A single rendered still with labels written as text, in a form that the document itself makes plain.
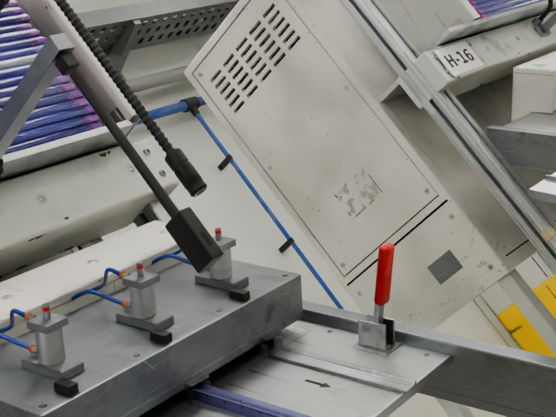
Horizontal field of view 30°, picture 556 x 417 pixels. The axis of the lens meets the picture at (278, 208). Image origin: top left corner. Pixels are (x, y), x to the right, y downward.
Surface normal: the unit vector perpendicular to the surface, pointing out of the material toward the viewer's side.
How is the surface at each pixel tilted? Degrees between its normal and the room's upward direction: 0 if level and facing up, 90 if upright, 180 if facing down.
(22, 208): 90
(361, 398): 43
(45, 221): 90
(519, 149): 90
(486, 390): 90
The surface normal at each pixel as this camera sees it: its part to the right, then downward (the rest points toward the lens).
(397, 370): -0.05, -0.95
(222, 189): 0.55, -0.55
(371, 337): -0.59, 0.26
